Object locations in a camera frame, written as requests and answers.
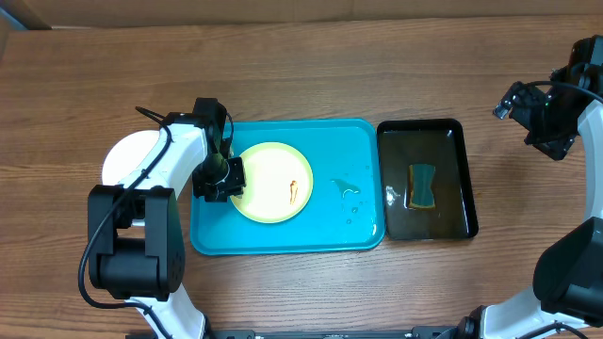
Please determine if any yellow plate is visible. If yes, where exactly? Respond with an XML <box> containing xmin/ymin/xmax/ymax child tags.
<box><xmin>231</xmin><ymin>142</ymin><xmax>314</xmax><ymax>224</ymax></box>

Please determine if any green yellow sponge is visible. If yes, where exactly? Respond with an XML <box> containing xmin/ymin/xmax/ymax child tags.
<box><xmin>408</xmin><ymin>164</ymin><xmax>435</xmax><ymax>210</ymax></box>

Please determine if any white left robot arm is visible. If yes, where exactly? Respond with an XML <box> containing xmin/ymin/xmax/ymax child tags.
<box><xmin>77</xmin><ymin>106</ymin><xmax>246</xmax><ymax>338</ymax></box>

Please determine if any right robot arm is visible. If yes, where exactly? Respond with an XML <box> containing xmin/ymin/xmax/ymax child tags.
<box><xmin>423</xmin><ymin>61</ymin><xmax>602</xmax><ymax>338</ymax></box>

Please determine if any black water tray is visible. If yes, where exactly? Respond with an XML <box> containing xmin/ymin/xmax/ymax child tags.
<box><xmin>377</xmin><ymin>119</ymin><xmax>479</xmax><ymax>241</ymax></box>

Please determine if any teal plastic tray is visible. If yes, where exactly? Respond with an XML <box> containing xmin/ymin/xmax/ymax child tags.
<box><xmin>189</xmin><ymin>119</ymin><xmax>385</xmax><ymax>255</ymax></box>

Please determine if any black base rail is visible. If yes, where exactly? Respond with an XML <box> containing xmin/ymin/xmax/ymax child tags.
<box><xmin>124</xmin><ymin>325</ymin><xmax>467</xmax><ymax>339</ymax></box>

